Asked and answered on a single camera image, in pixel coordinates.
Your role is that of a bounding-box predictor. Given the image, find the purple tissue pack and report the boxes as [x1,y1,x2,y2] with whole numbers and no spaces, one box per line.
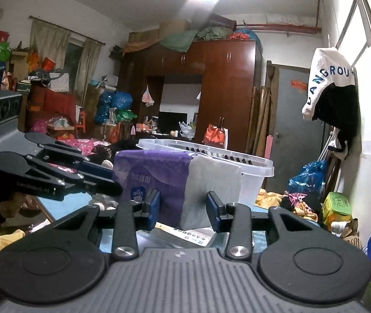
[113,150,241,230]

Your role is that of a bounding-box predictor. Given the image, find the pink floral bedding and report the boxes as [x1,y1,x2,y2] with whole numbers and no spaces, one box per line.
[59,139,111,156]

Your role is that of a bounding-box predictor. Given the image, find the red armchair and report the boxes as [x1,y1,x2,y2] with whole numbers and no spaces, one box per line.
[25,86,76,132]

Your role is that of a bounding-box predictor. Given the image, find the green box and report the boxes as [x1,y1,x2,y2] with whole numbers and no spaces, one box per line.
[322,191,352,227]

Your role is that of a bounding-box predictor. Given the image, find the blue garbage bags pile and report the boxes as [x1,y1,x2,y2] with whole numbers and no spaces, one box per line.
[94,91,137,125]

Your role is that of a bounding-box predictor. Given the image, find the blue plastic bag by door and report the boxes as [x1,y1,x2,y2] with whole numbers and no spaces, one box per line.
[287,160,327,195]

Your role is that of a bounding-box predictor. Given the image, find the beige window curtains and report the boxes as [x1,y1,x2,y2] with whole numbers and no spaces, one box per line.
[30,16,103,106]

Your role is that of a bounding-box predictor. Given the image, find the clear plastic laundry basket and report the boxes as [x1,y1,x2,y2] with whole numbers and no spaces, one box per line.
[137,139,275,207]

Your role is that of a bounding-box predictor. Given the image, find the white booklet on table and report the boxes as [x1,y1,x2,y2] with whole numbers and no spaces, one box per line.
[155,222,216,247]

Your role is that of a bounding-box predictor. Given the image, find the black monitor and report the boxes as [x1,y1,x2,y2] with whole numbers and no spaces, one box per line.
[158,112,188,134]

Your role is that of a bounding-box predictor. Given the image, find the grey metal door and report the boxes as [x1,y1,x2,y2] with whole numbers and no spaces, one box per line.
[265,65,329,194]

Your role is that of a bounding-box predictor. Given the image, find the red white hanging bag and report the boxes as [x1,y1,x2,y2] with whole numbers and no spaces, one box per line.
[202,117,229,149]

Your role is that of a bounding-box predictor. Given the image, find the green cloth on wardrobe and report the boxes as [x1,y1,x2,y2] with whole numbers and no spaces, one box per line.
[159,26,233,53]

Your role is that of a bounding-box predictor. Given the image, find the white black hanging jacket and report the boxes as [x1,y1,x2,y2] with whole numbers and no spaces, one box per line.
[302,47,359,160]

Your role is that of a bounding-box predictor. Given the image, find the brown wooden wardrobe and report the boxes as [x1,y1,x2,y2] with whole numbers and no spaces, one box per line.
[118,40,262,153]

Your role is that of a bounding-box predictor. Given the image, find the red ceiling pipe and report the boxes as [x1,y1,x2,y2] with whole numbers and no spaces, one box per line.
[237,0,321,35]

